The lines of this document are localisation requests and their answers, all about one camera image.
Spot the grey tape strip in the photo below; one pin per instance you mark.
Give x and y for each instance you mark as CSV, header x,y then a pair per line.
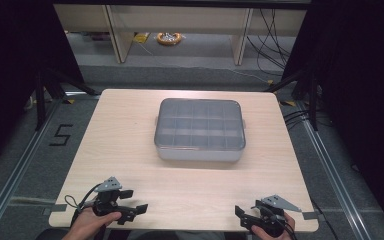
x,y
310,215
57,208

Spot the black curtain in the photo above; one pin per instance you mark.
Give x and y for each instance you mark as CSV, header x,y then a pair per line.
x,y
363,83
10,66

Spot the orange tape roll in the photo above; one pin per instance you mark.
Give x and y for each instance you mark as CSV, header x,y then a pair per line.
x,y
169,38

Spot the black metal stand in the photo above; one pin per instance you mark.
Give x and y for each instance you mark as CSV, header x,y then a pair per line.
x,y
40,100
313,100

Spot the person's right hand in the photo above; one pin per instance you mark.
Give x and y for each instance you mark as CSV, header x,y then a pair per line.
x,y
288,230

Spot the yellow tape piece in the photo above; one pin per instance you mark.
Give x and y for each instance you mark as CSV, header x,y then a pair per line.
x,y
290,103
68,101

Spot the grey compartment storage box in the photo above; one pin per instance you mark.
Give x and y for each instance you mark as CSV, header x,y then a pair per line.
x,y
200,128

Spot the metal floor rail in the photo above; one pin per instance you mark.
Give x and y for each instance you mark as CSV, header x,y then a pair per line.
x,y
16,173
333,180

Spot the yellow floor item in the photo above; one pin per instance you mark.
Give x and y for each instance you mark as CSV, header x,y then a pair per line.
x,y
142,37

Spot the white open shelf unit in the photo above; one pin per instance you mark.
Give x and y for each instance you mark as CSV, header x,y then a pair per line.
x,y
120,40

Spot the person's left hand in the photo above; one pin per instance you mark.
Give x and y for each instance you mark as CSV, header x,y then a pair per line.
x,y
90,223

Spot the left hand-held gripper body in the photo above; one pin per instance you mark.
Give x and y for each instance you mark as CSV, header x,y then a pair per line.
x,y
108,204

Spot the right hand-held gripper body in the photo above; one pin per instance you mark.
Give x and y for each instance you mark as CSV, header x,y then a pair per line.
x,y
270,220

